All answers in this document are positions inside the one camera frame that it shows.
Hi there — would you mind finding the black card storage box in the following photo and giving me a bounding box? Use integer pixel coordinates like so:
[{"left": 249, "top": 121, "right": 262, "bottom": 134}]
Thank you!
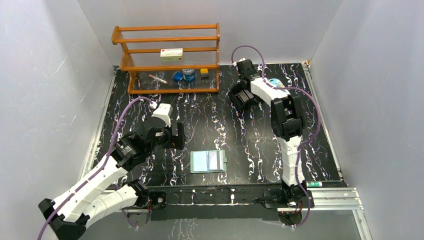
[{"left": 227, "top": 83, "right": 261, "bottom": 112}]

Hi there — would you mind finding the mint green card holder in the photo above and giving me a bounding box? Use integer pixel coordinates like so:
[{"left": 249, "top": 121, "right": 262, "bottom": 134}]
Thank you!
[{"left": 190, "top": 149, "right": 228, "bottom": 174}]

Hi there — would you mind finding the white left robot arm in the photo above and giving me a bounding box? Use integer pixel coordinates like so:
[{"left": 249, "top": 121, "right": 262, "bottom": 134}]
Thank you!
[{"left": 38, "top": 122, "right": 186, "bottom": 240}]

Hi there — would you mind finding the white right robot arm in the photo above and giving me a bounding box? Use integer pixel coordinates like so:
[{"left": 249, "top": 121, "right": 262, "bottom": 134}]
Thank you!
[{"left": 228, "top": 58, "right": 306, "bottom": 207}]

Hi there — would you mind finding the stack of cards in box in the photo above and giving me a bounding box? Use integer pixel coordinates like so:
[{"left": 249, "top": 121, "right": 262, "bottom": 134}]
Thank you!
[{"left": 236, "top": 89, "right": 254, "bottom": 104}]

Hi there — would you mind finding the blue white packaged tool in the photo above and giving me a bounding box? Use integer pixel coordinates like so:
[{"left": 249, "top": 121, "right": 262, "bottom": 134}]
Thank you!
[{"left": 268, "top": 78, "right": 286, "bottom": 90}]

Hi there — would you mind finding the yellow black sponge block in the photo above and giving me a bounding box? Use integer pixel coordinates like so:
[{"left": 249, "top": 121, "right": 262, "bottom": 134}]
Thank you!
[{"left": 200, "top": 68, "right": 209, "bottom": 79}]

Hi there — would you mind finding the red white pen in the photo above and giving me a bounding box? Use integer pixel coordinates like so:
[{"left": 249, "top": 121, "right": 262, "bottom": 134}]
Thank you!
[{"left": 148, "top": 74, "right": 168, "bottom": 84}]

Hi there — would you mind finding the blue round jar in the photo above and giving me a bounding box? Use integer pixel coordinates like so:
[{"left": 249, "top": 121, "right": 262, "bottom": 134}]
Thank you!
[{"left": 181, "top": 68, "right": 195, "bottom": 82}]

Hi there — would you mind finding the blue square lid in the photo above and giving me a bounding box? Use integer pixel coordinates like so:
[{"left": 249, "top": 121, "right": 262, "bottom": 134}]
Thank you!
[{"left": 172, "top": 71, "right": 184, "bottom": 82}]

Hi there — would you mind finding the orange wooden shelf rack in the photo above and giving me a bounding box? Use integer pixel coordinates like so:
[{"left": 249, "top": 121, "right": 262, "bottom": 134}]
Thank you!
[{"left": 111, "top": 23, "right": 221, "bottom": 95}]

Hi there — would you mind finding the white medicine box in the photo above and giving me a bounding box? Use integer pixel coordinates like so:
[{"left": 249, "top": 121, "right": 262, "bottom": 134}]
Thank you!
[{"left": 160, "top": 48, "right": 184, "bottom": 62}]

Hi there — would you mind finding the green white marker pen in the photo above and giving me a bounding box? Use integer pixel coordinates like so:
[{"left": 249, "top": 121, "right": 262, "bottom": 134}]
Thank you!
[{"left": 306, "top": 181, "right": 323, "bottom": 188}]

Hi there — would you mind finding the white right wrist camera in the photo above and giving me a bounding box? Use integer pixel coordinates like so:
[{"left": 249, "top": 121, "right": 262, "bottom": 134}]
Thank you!
[{"left": 232, "top": 58, "right": 246, "bottom": 68}]

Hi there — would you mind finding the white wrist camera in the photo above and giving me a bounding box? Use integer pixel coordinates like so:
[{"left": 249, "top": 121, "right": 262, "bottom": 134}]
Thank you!
[
  {"left": 232, "top": 58, "right": 246, "bottom": 68},
  {"left": 152, "top": 103, "right": 173, "bottom": 127}
]

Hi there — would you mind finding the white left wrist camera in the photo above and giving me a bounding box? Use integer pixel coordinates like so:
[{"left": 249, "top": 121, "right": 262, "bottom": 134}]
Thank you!
[{"left": 152, "top": 103, "right": 173, "bottom": 127}]

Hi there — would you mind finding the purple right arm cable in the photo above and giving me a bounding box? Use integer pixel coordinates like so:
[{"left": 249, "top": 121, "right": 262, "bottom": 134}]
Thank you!
[{"left": 231, "top": 45, "right": 323, "bottom": 229}]

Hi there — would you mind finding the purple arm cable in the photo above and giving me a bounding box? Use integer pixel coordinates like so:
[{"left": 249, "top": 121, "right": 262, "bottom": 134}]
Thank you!
[
  {"left": 36, "top": 96, "right": 157, "bottom": 240},
  {"left": 231, "top": 45, "right": 323, "bottom": 229}
]

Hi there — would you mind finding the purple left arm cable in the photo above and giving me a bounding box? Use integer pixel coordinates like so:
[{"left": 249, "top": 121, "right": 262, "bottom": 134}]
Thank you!
[{"left": 36, "top": 96, "right": 157, "bottom": 240}]

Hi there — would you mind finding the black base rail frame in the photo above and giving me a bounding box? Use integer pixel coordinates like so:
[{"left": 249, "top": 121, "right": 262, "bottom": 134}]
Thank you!
[{"left": 125, "top": 181, "right": 335, "bottom": 222}]

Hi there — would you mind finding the silver aluminium rail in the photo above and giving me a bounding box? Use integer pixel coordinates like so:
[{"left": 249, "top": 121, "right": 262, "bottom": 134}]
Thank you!
[{"left": 276, "top": 187, "right": 365, "bottom": 213}]

